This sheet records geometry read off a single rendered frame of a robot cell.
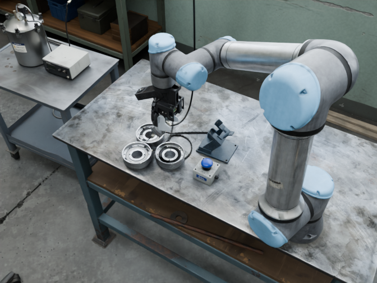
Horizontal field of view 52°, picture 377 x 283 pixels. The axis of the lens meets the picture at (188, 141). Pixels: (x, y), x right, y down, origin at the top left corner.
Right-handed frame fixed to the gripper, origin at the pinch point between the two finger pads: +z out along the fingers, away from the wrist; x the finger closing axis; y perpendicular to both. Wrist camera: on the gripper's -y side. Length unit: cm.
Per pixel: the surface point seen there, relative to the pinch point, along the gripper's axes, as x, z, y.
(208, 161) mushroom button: -2.1, 5.7, 19.4
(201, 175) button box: -5.6, 9.4, 18.7
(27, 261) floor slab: -38, 93, -63
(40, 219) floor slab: -15, 93, -75
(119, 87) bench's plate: 24.0, 13.1, -36.2
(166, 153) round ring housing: -1.0, 11.5, 2.3
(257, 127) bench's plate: 28.9, 13.3, 26.0
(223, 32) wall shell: 162, 60, -45
